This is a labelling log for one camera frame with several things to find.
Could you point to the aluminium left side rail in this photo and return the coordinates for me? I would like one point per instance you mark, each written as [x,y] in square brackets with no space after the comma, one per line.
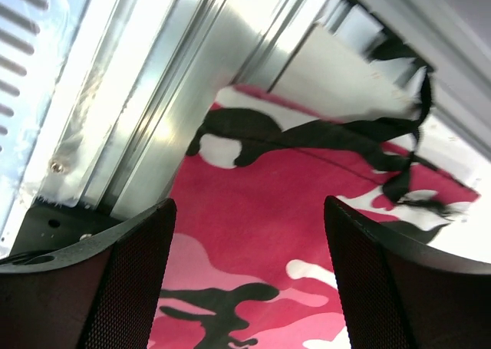
[452,35]

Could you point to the aluminium front rail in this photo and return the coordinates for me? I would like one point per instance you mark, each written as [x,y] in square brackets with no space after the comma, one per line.
[127,140]

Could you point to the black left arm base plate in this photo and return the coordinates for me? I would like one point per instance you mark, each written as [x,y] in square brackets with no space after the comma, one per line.
[46,227]

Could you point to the aluminium rail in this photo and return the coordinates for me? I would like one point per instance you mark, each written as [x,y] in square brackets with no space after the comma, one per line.
[127,140]
[452,35]

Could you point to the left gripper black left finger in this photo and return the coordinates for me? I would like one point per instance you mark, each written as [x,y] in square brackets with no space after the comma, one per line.
[100,292]

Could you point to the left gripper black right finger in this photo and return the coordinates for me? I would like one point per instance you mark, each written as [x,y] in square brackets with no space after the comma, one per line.
[397,292]

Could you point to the white slotted cable duct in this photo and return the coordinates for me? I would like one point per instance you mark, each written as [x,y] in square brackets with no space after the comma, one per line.
[36,36]

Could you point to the pink camouflage trousers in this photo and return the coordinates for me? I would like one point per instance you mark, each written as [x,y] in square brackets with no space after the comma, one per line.
[249,265]

